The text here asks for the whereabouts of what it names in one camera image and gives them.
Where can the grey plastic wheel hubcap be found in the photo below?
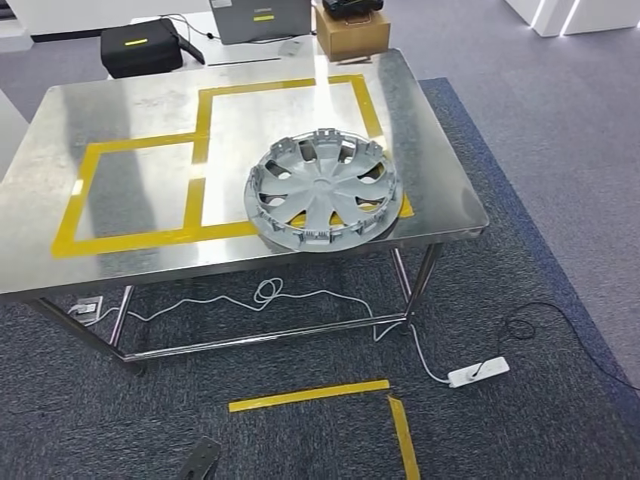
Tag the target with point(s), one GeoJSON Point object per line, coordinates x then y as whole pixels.
{"type": "Point", "coordinates": [320, 192]}

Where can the stainless steel workbench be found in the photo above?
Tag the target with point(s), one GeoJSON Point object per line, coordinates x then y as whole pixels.
{"type": "Point", "coordinates": [430, 152]}

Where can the yellow workbench tape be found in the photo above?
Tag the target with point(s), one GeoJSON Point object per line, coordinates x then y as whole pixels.
{"type": "Point", "coordinates": [195, 199]}

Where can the yellow floor tape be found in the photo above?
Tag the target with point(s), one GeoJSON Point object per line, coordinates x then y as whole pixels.
{"type": "Point", "coordinates": [310, 395]}

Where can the grey flat card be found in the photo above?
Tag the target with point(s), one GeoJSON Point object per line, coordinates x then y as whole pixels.
{"type": "Point", "coordinates": [291, 48]}

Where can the brown cardboard box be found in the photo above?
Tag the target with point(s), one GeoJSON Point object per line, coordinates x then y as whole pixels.
{"type": "Point", "coordinates": [352, 36]}

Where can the pale desk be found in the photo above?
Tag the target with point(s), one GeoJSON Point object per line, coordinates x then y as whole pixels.
{"type": "Point", "coordinates": [235, 53]}

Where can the grey laptop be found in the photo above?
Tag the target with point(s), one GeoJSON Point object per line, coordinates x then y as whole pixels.
{"type": "Point", "coordinates": [260, 23]}

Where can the black device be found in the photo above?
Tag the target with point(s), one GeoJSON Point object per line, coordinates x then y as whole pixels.
{"type": "Point", "coordinates": [350, 6]}

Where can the long white power strip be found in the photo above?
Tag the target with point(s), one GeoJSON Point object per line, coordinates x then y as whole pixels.
{"type": "Point", "coordinates": [480, 372]}

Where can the black carrying case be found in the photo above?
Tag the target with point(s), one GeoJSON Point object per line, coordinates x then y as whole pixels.
{"type": "Point", "coordinates": [140, 50]}

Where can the grey floor socket box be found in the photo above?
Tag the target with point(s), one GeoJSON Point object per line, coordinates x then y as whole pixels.
{"type": "Point", "coordinates": [86, 310]}

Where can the white lit furniture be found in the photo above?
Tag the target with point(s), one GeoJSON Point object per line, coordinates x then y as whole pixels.
{"type": "Point", "coordinates": [590, 16]}

